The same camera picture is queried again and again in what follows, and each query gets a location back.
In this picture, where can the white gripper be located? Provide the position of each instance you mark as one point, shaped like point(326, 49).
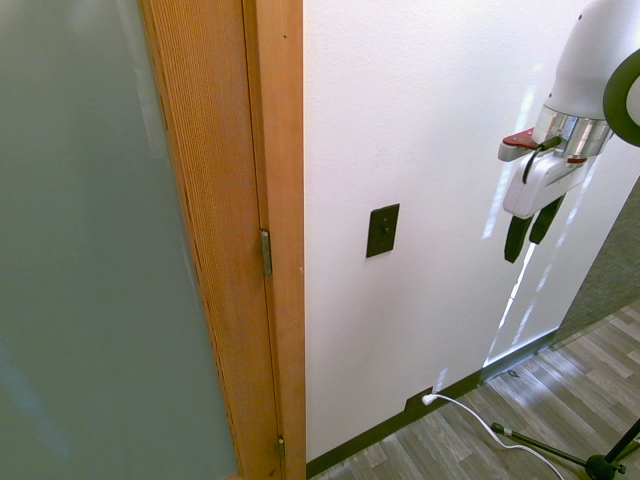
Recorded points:
point(536, 182)

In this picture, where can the black tripod stand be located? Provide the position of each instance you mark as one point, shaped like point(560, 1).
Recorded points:
point(590, 452)

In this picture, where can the metal door hinge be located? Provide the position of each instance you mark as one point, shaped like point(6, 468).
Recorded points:
point(266, 253)
point(282, 446)

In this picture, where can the wooden door with frosted glass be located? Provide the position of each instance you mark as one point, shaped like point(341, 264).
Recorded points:
point(115, 240)

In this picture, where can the red grey wrist camera mount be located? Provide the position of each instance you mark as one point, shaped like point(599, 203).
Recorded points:
point(516, 145)

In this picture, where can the dark light switch plate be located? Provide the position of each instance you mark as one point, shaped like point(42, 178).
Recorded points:
point(382, 231)

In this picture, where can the dark wall outlet plate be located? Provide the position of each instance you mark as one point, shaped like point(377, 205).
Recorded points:
point(420, 400)

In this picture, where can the dark wall baseboard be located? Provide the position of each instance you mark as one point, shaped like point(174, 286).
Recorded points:
point(400, 425)

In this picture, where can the wooden door frame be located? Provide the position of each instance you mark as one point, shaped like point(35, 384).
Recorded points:
point(282, 200)

